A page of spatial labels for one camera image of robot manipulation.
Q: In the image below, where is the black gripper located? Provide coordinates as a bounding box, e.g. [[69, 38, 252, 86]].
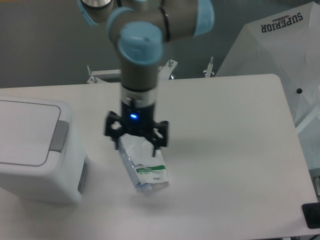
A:
[[104, 101, 169, 157]]

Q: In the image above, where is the white metal base frame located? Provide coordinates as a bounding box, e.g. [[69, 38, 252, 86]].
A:
[[86, 56, 215, 84]]

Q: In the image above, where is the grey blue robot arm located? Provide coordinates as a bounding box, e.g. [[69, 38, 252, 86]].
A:
[[77, 0, 215, 150]]

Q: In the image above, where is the crumpled white plastic package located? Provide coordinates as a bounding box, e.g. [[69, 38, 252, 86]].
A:
[[118, 134, 169, 196]]

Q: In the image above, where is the white superior umbrella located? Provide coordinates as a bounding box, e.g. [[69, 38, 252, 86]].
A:
[[216, 1, 320, 132]]

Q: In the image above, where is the black device at table corner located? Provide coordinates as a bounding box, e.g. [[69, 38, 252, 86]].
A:
[[301, 202, 320, 229]]

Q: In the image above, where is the white push-lid trash can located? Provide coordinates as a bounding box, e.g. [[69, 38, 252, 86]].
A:
[[0, 95, 89, 205]]

